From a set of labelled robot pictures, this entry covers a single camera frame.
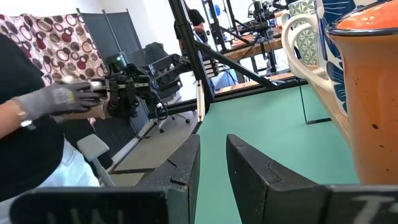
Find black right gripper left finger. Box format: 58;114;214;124
9;134;201;224

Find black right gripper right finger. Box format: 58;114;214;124
226;133;398;224

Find orange speckled mug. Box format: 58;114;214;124
325;0;398;185

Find white mug blue floral print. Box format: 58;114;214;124
280;0;386;118

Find white mug green geometric pattern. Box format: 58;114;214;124
287;0;322;68

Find person's forearm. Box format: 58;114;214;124
0;98;25;139

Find green table mat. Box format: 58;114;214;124
194;83;360;224

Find black chair grey armrest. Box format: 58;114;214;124
62;118;116;187

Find wooden shelf riser black legs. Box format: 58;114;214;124
298;65;357;150

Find dark office chair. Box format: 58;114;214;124
130;42;192;134

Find person's hand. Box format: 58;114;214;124
17;82;103;121

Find wristwatch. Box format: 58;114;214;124
12;99;35;130

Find dark folding partition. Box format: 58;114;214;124
76;8;146;147

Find background robot workstation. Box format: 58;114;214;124
201;0;299;60

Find circle patterned curtain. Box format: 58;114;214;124
0;12;108;94

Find white frame bracket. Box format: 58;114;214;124
197;80;206;123

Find black metal table frame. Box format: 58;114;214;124
167;0;310;125

